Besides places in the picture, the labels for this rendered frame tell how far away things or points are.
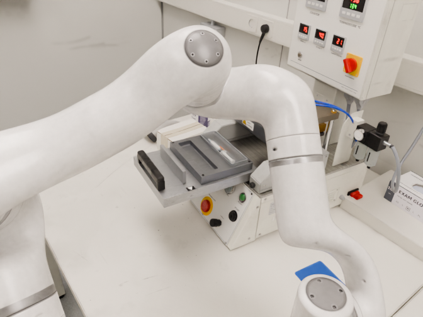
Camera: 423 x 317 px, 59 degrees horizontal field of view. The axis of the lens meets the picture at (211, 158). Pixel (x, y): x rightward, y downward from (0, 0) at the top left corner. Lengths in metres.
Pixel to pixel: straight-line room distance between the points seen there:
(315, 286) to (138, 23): 2.16
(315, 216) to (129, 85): 0.35
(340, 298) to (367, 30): 0.72
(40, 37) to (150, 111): 1.81
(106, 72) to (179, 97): 2.00
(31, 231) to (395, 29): 0.97
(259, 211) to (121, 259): 0.41
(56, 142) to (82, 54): 1.88
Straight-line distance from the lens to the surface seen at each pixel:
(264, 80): 0.62
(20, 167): 0.57
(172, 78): 0.54
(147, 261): 1.10
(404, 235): 1.28
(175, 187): 0.98
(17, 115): 2.45
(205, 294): 1.02
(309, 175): 0.60
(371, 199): 1.37
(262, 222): 1.12
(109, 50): 2.50
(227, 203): 1.13
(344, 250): 0.64
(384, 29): 1.09
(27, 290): 0.60
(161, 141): 1.50
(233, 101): 0.65
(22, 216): 0.68
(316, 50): 1.24
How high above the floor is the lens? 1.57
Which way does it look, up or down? 33 degrees down
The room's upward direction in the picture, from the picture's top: 3 degrees clockwise
